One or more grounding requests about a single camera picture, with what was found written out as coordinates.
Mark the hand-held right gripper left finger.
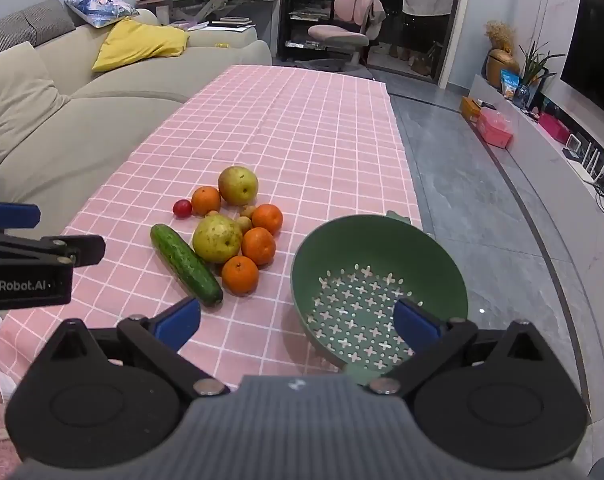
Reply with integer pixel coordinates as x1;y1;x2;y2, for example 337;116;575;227
34;296;231;398

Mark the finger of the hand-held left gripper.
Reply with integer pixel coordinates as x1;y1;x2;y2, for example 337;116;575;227
0;232;106;268
0;182;41;232

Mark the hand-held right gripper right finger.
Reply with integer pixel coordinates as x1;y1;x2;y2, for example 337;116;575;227
367;298;557;397

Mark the green cucumber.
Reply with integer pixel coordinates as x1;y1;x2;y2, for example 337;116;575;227
150;223;224;307

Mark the green colander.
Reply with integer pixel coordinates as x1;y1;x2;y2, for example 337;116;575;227
290;210;469;387

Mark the orange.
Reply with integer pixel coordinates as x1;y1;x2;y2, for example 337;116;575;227
191;186;222;216
221;255;259;296
252;203;284;236
241;227;277;266

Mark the yellow-green pear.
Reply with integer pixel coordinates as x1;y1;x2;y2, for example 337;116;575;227
218;165;259;206
192;213;243;264

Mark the beige cushion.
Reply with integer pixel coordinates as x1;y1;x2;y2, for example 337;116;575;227
0;41;70;173

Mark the beige sofa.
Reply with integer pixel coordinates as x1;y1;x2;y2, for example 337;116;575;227
0;0;273;226

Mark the grey cushion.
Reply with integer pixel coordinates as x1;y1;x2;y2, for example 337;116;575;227
0;0;77;61

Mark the white television console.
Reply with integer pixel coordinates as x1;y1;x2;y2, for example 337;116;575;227
464;74;604;271

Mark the yellow cushion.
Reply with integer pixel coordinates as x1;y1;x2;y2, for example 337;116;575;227
91;17;190;73

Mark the pink box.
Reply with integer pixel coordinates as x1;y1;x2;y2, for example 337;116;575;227
476;109;514;149

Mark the pink checked tablecloth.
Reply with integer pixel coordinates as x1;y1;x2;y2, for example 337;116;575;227
0;65;423;401

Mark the blue printed cushion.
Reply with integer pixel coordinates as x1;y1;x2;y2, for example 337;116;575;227
63;0;140;28

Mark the small white device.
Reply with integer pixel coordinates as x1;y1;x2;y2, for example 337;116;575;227
563;132;587;161

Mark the magenta box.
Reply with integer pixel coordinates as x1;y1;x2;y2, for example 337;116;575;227
538;112;572;144

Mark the white router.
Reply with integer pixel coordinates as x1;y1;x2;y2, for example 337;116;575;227
582;140;604;181

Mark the blue snack bag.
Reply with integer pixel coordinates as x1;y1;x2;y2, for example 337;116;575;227
500;70;521;98

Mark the golden vase with dried flowers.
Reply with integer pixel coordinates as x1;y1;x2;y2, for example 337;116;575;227
484;20;521;91

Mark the white desk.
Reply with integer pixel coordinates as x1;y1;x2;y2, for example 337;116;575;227
137;0;280;28

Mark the green potted plant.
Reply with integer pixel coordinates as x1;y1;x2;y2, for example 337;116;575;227
519;40;566;106

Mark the pink office chair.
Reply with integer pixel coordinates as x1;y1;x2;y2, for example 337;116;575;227
294;0;387;73

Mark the black shelf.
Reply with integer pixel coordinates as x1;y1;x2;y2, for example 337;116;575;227
277;0;343;58

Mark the black television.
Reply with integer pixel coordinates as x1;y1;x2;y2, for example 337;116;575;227
560;0;604;126

